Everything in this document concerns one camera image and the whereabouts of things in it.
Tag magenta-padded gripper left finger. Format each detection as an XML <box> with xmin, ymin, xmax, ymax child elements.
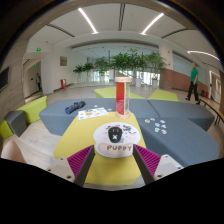
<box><xmin>46</xmin><ymin>144</ymin><xmax>97</xmax><ymax>187</ymax></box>

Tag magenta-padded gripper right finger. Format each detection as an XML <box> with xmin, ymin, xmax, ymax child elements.
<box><xmin>132</xmin><ymin>143</ymin><xmax>184</xmax><ymax>185</ymax></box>

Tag black computer mouse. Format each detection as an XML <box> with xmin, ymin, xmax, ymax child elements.
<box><xmin>107</xmin><ymin>126</ymin><xmax>122</xmax><ymax>143</ymax></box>

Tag round white puppy mouse pad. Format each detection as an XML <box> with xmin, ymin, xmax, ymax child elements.
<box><xmin>92</xmin><ymin>121</ymin><xmax>141</xmax><ymax>159</ymax></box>

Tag long grey upholstered bench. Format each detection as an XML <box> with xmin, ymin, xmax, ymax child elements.
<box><xmin>38</xmin><ymin>97</ymin><xmax>161</xmax><ymax>137</ymax></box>

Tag white printed sticker sheet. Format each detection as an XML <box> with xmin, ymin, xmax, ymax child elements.
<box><xmin>77</xmin><ymin>106</ymin><xmax>109</xmax><ymax>121</ymax></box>

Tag folded dark blue umbrella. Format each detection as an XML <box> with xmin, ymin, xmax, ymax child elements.
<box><xmin>64</xmin><ymin>100</ymin><xmax>87</xmax><ymax>115</ymax></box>

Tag lime green upholstered bench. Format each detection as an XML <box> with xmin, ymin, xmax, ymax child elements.
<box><xmin>16</xmin><ymin>95</ymin><xmax>48</xmax><ymax>125</ymax></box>
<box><xmin>147</xmin><ymin>89</ymin><xmax>179</xmax><ymax>102</ymax></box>
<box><xmin>93</xmin><ymin>87</ymin><xmax>145</xmax><ymax>100</ymax></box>

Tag dark grey ottoman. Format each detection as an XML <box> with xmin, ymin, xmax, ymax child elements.
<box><xmin>3</xmin><ymin>110</ymin><xmax>28</xmax><ymax>138</ymax></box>

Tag wooden bench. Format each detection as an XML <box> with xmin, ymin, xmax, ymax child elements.
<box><xmin>198</xmin><ymin>96</ymin><xmax>224</xmax><ymax>127</ymax></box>

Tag person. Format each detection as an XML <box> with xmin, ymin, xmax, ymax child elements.
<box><xmin>185</xmin><ymin>62</ymin><xmax>200</xmax><ymax>102</ymax></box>

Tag group of potted plants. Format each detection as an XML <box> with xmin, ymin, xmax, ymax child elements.
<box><xmin>73</xmin><ymin>49</ymin><xmax>167</xmax><ymax>88</ymax></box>

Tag ceiling strip lights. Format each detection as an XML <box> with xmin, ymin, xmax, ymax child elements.
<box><xmin>77</xmin><ymin>7</ymin><xmax>221</xmax><ymax>63</ymax></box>

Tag red cylinder lantern rope ends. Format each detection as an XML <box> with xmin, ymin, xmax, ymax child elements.
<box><xmin>114</xmin><ymin>76</ymin><xmax>133</xmax><ymax>120</ymax></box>

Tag black wall screen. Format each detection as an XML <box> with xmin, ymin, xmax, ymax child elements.
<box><xmin>0</xmin><ymin>66</ymin><xmax>11</xmax><ymax>93</ymax></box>

